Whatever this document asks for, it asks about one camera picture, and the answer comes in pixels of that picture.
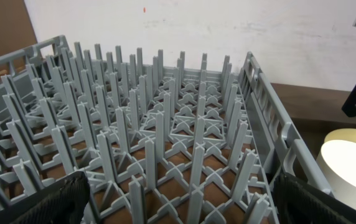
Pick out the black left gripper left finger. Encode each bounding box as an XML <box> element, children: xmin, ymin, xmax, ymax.
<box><xmin>0</xmin><ymin>171</ymin><xmax>90</xmax><ymax>224</ymax></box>

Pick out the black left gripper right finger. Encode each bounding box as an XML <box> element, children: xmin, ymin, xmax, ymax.
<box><xmin>273</xmin><ymin>172</ymin><xmax>356</xmax><ymax>224</ymax></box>

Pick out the white cup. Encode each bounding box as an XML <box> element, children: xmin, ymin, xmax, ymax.
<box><xmin>317</xmin><ymin>140</ymin><xmax>356</xmax><ymax>210</ymax></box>

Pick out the grey dishwasher rack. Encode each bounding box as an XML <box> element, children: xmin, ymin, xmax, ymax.
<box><xmin>0</xmin><ymin>35</ymin><xmax>332</xmax><ymax>223</ymax></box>

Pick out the yellow plate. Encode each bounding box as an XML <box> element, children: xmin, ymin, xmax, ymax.
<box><xmin>324</xmin><ymin>128</ymin><xmax>356</xmax><ymax>143</ymax></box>

